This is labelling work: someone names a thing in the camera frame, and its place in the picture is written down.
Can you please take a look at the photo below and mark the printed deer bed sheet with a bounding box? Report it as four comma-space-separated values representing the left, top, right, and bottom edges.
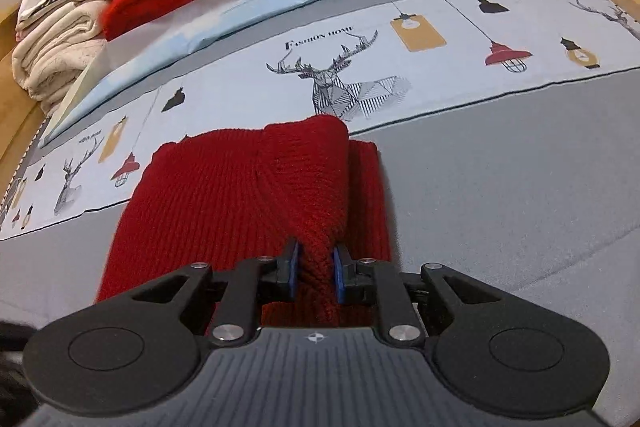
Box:
1, 0, 639, 239

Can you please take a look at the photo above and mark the wooden headboard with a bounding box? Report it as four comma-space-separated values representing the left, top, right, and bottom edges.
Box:
0, 8, 44, 196

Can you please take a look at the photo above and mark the dark red knit sweater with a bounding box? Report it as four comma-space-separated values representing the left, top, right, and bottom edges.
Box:
98, 116, 392, 327

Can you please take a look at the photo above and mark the cream folded quilt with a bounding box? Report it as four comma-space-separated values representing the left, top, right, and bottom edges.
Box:
11, 0, 110, 116

